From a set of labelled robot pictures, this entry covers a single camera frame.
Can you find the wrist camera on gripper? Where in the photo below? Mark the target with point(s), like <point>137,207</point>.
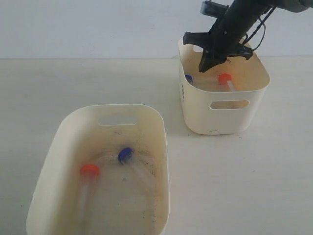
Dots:
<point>213,9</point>

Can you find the blue-capped tube moved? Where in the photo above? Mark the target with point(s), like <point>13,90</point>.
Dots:
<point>128,158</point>
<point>189,78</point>

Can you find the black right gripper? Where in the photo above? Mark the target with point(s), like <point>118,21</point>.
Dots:
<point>226,32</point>

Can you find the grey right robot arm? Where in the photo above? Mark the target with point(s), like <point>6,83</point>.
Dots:
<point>295,6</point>

